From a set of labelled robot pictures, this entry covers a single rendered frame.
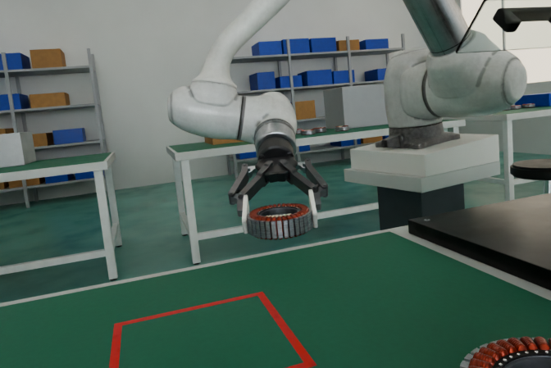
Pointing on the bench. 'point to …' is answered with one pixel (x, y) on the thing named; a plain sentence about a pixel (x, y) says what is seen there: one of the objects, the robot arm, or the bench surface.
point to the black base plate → (498, 235)
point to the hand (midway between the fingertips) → (280, 217)
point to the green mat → (65, 332)
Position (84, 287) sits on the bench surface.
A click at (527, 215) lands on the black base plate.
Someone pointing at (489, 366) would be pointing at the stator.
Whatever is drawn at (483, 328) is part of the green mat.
